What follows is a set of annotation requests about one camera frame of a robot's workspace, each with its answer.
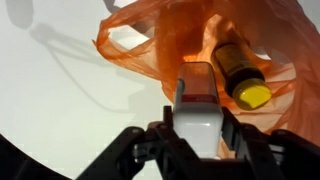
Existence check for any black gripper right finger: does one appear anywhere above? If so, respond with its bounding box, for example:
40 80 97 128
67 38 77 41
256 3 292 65
218 107 320 180

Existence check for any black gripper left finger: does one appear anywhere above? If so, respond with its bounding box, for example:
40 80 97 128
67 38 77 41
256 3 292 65
75 105 202 180

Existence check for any amber bottle with yellow cap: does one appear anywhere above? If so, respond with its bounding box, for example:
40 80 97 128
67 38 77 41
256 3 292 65
211 41 273 111

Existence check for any orange plastic bag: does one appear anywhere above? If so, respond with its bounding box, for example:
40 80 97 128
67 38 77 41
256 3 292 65
92 0 320 158

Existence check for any white bottle with red stripe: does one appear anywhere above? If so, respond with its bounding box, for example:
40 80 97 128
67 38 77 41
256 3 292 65
172 61 225 160

